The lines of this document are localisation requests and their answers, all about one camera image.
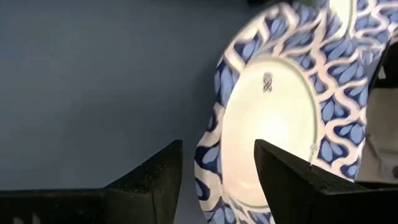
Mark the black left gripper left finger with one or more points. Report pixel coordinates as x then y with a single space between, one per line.
140 193

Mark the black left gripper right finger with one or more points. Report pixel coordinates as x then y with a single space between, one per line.
304 199

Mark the blue patterned white plate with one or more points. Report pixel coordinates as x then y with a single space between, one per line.
342 15
270 124

